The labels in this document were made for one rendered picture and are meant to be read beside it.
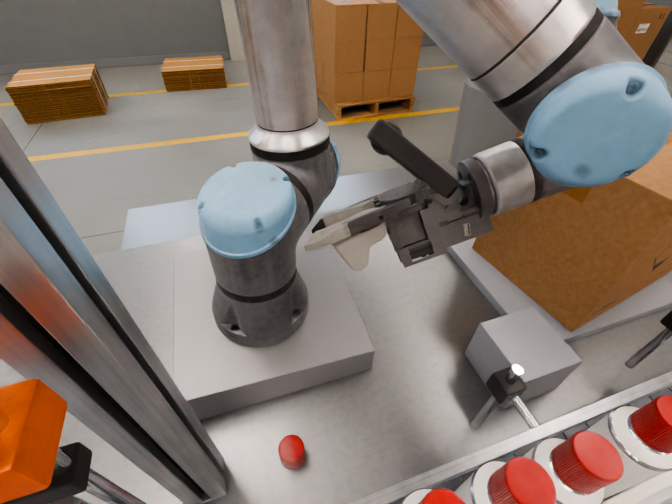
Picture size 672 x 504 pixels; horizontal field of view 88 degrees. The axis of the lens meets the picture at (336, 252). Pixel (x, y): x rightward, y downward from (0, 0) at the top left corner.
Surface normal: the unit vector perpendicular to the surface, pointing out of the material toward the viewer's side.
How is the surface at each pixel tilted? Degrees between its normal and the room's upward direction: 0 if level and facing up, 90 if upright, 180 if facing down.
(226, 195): 9
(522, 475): 3
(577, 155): 91
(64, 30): 90
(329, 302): 3
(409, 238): 63
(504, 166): 39
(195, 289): 3
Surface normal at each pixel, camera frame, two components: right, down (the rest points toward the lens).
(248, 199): 0.02, -0.62
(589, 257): -0.88, 0.31
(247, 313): -0.05, 0.45
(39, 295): 0.32, 0.65
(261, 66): -0.37, 0.64
